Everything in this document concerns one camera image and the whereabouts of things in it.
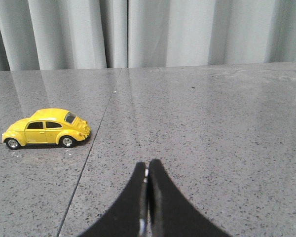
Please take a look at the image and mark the grey pleated curtain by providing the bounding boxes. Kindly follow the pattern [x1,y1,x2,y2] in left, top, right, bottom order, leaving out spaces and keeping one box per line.
[0,0,296,71]

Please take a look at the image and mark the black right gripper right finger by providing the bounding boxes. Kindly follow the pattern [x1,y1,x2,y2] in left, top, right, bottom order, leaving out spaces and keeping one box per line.
[148,159,229,237]

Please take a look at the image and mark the yellow toy beetle car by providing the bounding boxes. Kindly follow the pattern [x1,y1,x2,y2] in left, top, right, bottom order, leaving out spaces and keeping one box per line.
[2,108,91,150]

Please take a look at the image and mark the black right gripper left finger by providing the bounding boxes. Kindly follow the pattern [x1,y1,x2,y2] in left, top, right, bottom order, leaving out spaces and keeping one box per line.
[80,162,147,237]

